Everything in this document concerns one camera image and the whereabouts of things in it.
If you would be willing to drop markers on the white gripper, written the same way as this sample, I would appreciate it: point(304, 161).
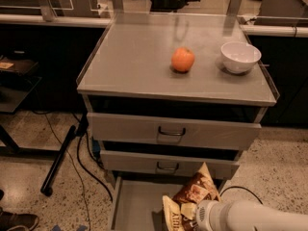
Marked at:
point(206, 215)

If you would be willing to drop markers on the brown chip bag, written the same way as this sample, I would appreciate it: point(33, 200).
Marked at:
point(200, 187)

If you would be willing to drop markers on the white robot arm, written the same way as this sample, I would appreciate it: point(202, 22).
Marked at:
point(242, 215)

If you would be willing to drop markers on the bottom grey drawer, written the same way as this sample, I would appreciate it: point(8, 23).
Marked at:
point(138, 202)

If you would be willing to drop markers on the grey drawer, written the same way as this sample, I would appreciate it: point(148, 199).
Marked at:
point(167, 165)
point(173, 131)
point(138, 202)

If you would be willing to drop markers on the middle grey drawer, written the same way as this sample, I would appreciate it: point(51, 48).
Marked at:
point(167, 165)

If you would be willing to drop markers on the grey drawer cabinet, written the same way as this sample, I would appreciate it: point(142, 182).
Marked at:
point(166, 95)

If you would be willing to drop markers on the top grey drawer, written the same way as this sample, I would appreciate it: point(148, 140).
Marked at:
point(173, 131)

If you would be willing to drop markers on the black metal stand leg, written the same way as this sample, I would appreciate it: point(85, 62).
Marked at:
point(46, 187)

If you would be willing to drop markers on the orange fruit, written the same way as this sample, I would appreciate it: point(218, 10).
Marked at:
point(182, 59)

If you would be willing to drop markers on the white bowl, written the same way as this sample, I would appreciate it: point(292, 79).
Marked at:
point(239, 57)

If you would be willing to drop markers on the dark shoe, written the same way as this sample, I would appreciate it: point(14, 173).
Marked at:
point(17, 222)

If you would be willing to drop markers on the black side table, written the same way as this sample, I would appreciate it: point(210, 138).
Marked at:
point(11, 98)

